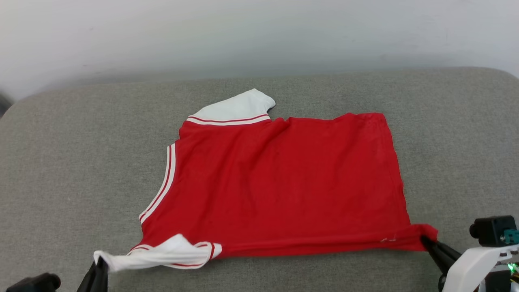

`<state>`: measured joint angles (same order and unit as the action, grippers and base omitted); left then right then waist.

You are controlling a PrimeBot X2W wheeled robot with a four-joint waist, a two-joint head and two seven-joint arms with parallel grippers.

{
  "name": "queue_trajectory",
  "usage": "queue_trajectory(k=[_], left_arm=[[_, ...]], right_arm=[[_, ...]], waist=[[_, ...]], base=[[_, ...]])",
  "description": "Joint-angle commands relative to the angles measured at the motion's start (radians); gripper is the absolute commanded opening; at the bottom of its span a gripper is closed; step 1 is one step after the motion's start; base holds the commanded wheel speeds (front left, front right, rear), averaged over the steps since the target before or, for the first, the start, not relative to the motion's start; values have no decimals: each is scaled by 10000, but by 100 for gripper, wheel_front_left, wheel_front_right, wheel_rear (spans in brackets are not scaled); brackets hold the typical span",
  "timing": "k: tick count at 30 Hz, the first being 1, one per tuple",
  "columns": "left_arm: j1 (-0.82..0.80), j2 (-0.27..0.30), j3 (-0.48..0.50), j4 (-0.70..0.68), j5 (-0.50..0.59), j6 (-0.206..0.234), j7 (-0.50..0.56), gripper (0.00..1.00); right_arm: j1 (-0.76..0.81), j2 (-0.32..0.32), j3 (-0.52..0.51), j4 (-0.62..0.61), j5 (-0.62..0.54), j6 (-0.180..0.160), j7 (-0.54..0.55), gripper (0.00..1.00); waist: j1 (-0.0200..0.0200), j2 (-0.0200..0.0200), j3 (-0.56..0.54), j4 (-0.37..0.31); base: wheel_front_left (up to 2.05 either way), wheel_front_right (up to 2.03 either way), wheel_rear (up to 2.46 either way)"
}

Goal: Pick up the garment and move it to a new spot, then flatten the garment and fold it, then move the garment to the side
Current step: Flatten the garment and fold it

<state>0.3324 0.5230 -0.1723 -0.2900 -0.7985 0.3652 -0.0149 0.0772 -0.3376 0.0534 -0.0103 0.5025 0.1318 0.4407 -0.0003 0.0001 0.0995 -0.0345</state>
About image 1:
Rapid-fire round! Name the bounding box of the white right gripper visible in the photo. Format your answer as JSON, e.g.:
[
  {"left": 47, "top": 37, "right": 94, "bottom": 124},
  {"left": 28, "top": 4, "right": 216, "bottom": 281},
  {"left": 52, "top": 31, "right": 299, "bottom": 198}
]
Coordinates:
[{"left": 421, "top": 235, "right": 519, "bottom": 292}]

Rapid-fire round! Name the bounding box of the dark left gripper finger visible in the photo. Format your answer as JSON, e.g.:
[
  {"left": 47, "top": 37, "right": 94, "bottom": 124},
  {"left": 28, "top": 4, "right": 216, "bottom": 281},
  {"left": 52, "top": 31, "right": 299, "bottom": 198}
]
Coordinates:
[
  {"left": 77, "top": 260, "right": 99, "bottom": 292},
  {"left": 97, "top": 256, "right": 109, "bottom": 292}
]

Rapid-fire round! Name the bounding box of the red and white garment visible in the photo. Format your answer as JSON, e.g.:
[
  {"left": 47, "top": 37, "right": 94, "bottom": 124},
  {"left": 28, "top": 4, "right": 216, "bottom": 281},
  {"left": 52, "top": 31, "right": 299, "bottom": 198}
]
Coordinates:
[{"left": 93, "top": 88, "right": 439, "bottom": 272}]

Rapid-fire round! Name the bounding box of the grey fabric sofa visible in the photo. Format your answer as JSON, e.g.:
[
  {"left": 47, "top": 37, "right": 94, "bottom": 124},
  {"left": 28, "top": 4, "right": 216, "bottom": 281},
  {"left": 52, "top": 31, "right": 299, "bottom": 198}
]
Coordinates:
[{"left": 0, "top": 67, "right": 519, "bottom": 292}]

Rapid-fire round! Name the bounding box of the teal connector cable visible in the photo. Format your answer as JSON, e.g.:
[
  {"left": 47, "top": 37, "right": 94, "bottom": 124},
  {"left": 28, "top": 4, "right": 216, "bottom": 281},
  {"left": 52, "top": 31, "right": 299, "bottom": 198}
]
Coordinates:
[{"left": 501, "top": 228, "right": 519, "bottom": 245}]

